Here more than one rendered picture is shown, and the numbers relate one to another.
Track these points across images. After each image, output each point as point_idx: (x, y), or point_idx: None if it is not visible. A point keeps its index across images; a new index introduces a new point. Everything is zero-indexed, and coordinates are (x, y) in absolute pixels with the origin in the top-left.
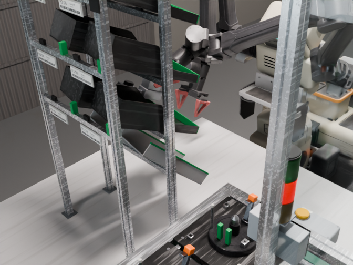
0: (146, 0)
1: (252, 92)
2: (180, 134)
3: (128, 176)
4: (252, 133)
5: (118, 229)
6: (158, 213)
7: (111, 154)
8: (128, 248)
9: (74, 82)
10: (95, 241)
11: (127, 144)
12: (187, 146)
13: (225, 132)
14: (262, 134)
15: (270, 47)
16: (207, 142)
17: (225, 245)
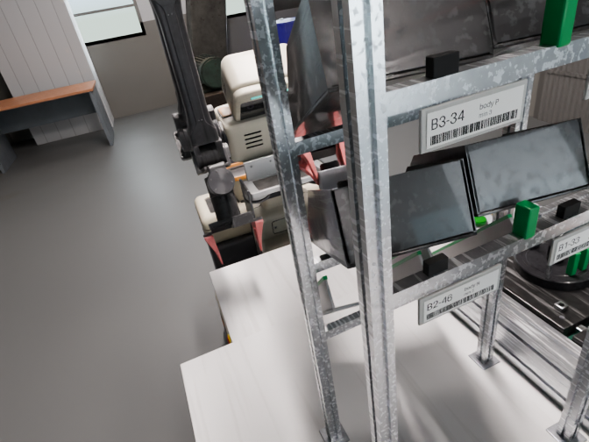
0: None
1: (262, 185)
2: (234, 302)
3: (309, 395)
4: (264, 245)
5: (460, 439)
6: (425, 368)
7: (223, 414)
8: (588, 402)
9: (410, 197)
10: None
11: None
12: (271, 302)
13: (263, 257)
14: (273, 238)
15: (249, 119)
16: (275, 278)
17: (585, 271)
